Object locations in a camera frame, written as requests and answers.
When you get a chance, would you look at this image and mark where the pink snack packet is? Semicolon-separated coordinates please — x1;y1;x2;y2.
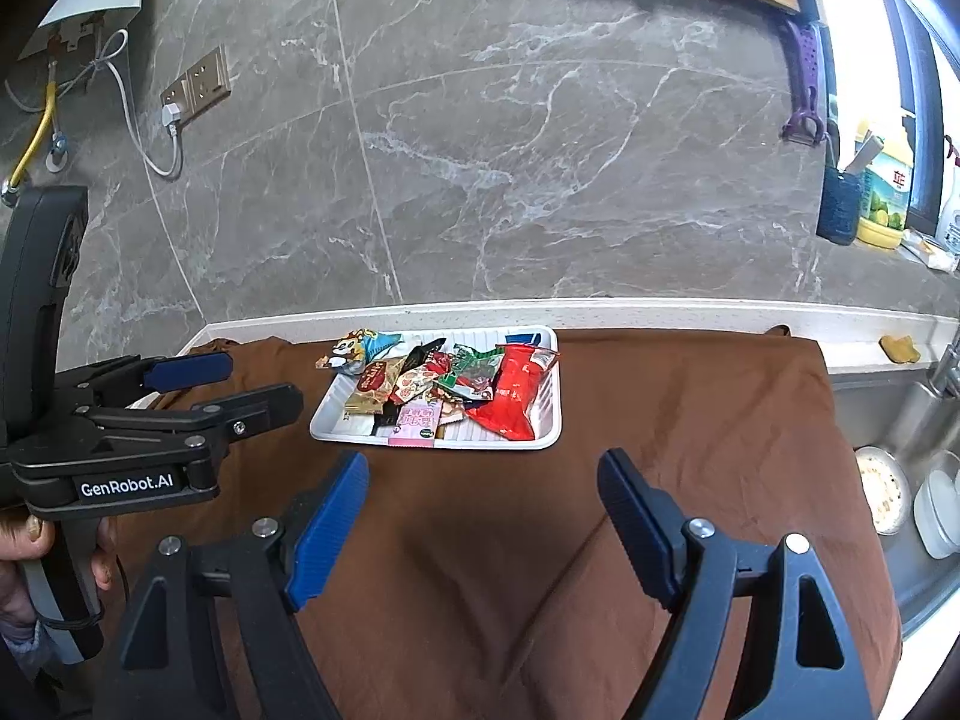
387;400;443;449

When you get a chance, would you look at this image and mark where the beige red-logo snack packet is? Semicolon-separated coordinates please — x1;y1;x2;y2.
343;358;405;416

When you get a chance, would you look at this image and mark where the light blue cartoon snack packet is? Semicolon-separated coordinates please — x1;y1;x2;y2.
314;328;402;377

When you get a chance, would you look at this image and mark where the dark red candy packet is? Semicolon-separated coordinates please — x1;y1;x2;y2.
391;351;452;405

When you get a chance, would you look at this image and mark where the red chips bag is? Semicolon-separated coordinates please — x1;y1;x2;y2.
467;343;558;440

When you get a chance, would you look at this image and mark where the green seaweed snack packet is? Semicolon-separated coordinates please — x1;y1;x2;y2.
436;344;505;401

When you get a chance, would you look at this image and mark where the white black snack bag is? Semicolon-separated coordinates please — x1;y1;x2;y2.
373;338;451;436

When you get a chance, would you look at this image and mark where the blue cake snack packet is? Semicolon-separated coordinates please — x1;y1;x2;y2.
505;332;544;346

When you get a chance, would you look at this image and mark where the grey sleeved left forearm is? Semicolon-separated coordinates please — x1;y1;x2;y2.
2;621;50;681

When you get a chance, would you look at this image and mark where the person's left hand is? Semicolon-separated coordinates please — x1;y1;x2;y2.
0;512;119;628

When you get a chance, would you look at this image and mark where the white plastic tray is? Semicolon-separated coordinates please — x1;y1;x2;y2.
309;325;563;452

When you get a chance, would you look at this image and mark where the brown tablecloth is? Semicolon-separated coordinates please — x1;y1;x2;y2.
104;326;902;720

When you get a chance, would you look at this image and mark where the white bowl in sink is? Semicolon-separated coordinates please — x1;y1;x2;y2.
854;445;911;536

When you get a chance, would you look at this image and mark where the yellow sponge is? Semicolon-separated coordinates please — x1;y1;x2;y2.
878;335;921;364

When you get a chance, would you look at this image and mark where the blue utensil holder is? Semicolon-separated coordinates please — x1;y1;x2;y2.
815;166;862;245

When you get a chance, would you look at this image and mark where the green yellow dish soap bottle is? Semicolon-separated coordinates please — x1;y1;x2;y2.
856;122;913;250

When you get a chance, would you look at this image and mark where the purple hanging utensil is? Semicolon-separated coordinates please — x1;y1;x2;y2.
781;18;827;146

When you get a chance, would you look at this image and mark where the yellow gas hose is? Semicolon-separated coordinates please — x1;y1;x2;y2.
0;78;61;208

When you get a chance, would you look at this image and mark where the white power cable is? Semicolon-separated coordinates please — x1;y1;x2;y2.
3;28;186;182

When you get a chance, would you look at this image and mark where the brass wall socket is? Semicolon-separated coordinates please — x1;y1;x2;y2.
161;46;231;125

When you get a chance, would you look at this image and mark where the white wall appliance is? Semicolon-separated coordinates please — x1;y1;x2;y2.
18;0;143;60

